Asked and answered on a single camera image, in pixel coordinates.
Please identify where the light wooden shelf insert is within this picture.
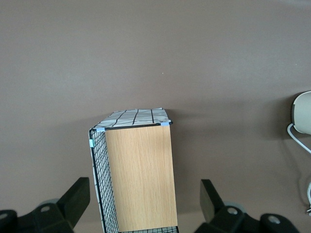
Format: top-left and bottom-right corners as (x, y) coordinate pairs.
(104, 125), (178, 232)

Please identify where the brown table mat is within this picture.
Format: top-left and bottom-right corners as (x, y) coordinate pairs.
(0, 0), (311, 233)

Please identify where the black wire basket checked liner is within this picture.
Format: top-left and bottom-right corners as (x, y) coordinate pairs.
(86, 108), (180, 233)

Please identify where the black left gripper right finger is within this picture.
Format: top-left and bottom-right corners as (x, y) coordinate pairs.
(198, 179), (262, 233)

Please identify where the white power cable with plug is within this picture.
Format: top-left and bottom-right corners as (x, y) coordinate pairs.
(287, 122), (311, 216)

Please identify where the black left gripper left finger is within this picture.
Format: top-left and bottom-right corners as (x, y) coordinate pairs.
(33, 177), (91, 233)

